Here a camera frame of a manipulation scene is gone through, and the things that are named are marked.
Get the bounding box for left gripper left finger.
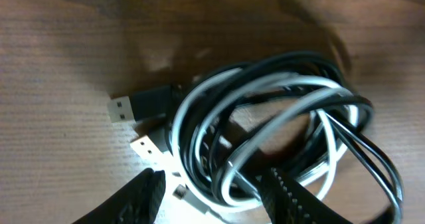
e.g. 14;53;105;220
73;168;166;224

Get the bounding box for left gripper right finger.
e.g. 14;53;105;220
257;168;351;224

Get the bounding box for black USB cable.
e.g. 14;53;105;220
106;50;405;224

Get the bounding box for white USB cable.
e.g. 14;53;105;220
129;67;360;218

